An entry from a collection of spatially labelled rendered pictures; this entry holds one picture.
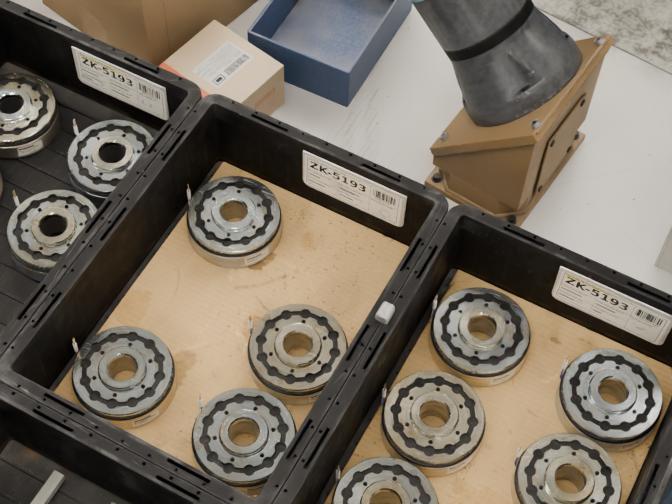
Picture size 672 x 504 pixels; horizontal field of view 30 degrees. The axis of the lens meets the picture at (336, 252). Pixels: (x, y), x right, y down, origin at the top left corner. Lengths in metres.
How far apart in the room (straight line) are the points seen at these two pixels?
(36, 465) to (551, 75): 0.71
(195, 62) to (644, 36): 1.38
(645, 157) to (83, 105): 0.72
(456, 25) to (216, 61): 0.34
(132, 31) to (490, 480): 0.75
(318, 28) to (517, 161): 0.41
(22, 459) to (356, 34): 0.77
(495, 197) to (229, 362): 0.42
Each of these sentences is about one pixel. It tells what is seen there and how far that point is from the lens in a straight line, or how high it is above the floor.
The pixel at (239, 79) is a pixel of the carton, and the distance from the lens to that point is 1.60.
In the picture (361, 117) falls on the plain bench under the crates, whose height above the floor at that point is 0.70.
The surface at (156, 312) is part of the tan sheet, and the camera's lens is 1.35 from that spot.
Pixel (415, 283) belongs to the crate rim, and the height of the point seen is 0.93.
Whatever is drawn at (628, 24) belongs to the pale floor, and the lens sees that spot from 2.81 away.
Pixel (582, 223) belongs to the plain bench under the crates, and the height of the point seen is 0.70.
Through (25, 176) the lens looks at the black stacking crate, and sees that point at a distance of 1.48.
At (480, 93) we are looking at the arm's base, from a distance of 1.47.
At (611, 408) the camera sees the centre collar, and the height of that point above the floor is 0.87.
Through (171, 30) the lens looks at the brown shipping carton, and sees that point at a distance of 1.67.
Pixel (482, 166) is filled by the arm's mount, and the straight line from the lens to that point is 1.51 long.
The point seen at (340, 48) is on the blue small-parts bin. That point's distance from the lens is 1.73.
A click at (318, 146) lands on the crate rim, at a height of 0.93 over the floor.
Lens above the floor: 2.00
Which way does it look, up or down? 58 degrees down
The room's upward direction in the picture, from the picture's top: 2 degrees clockwise
